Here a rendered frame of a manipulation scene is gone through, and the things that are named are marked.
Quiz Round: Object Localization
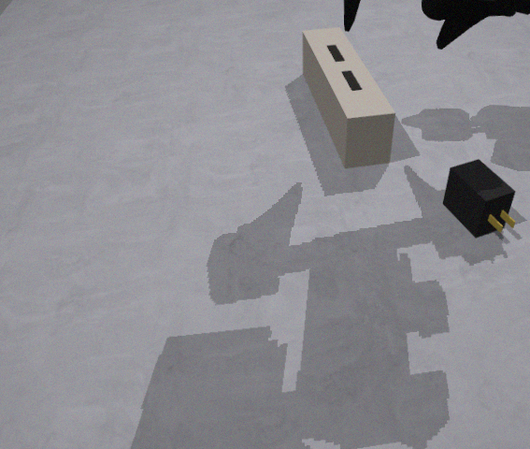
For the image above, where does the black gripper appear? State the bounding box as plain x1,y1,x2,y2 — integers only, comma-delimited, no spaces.
344,0,530,50

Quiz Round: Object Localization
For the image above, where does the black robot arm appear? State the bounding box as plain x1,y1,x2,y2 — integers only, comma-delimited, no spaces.
422,0,519,25

